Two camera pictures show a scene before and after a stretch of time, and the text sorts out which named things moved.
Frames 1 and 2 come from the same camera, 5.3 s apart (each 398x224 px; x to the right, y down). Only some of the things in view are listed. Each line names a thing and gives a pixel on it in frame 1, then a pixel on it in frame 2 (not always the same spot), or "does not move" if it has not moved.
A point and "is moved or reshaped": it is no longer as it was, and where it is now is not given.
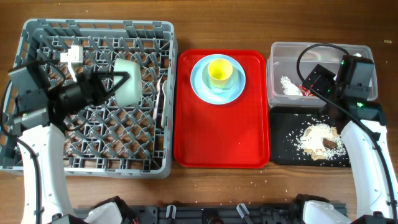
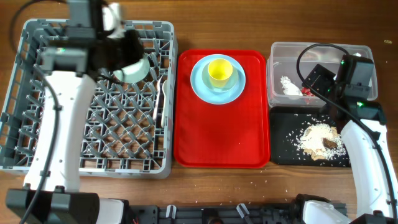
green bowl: [130, 94] is moved or reshaped
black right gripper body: [323, 84] does not move
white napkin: [289, 88] does not move
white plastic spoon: [164, 114] does not move
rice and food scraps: [321, 141] does not move
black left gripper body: [77, 96] → [121, 51]
